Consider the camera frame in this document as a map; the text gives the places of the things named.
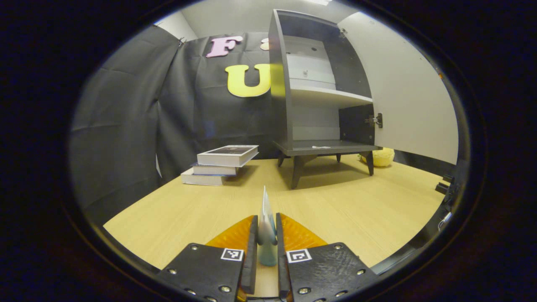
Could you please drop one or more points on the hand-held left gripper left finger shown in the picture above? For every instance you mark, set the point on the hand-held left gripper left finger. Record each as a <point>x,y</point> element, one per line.
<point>253,260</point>

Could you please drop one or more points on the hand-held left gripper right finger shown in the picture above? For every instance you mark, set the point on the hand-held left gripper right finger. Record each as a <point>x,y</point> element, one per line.
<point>281,272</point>

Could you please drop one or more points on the blue and white bottle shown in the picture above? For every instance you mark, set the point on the blue and white bottle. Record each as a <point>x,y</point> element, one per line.
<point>267,235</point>

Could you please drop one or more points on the dark grey cabinet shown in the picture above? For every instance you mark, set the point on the dark grey cabinet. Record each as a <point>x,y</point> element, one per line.
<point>279,84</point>

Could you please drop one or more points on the white cabinet door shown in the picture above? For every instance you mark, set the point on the white cabinet door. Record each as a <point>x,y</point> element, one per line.
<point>411,92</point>

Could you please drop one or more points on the metal door hinge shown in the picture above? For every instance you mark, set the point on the metal door hinge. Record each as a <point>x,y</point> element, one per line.
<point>374,120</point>
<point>342,32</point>

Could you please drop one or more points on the blue cover book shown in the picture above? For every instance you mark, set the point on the blue cover book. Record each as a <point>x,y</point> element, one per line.
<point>214,169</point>

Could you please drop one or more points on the portrait cover book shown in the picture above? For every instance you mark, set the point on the portrait cover book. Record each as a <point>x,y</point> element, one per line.
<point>228,156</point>

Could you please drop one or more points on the yellow plush toy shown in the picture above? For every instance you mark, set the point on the yellow plush toy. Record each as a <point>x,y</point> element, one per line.
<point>381,157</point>

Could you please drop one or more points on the black backdrop cloth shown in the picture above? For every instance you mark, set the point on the black backdrop cloth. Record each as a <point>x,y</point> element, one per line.
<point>126,126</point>

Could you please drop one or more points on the black cloth clip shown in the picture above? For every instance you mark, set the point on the black cloth clip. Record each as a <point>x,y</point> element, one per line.
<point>181,41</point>

